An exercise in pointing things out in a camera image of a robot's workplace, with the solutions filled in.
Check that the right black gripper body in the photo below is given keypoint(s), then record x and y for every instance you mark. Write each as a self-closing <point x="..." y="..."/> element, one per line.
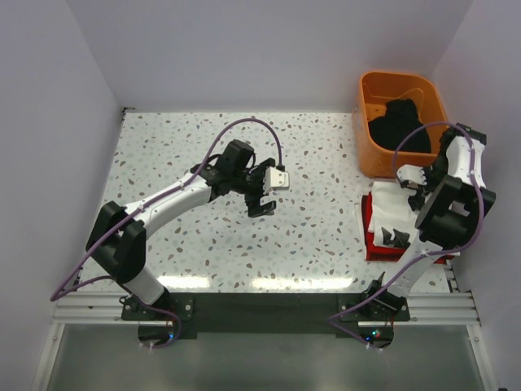
<point x="435" y="173"/>

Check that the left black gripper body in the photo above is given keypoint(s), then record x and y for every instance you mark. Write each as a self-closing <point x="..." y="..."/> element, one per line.
<point x="251" y="185"/>

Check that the white t shirt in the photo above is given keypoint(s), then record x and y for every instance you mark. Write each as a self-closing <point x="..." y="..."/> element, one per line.
<point x="392" y="218"/>

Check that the black garment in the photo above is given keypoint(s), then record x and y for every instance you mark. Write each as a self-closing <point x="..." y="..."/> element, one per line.
<point x="400" y="119"/>

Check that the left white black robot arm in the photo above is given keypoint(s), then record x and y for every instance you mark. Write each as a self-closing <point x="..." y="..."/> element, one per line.
<point x="118" y="241"/>

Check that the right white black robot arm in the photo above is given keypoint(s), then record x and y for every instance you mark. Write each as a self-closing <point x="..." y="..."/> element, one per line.
<point x="451" y="200"/>

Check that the folded red t shirt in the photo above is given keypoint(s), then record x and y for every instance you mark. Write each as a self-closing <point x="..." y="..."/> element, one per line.
<point x="372" y="253"/>

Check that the orange plastic bin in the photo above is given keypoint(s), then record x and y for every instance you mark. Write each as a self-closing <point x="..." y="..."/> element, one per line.
<point x="374" y="90"/>

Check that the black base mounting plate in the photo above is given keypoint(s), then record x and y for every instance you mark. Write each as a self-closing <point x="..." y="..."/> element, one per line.
<point x="188" y="315"/>

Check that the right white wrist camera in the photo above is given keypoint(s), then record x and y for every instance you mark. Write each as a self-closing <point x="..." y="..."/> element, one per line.
<point x="411" y="176"/>

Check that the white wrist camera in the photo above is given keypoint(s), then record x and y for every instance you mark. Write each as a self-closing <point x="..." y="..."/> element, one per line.
<point x="276" y="180"/>
<point x="411" y="176"/>

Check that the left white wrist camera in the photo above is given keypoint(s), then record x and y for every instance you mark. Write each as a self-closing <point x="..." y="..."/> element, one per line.
<point x="276" y="180"/>

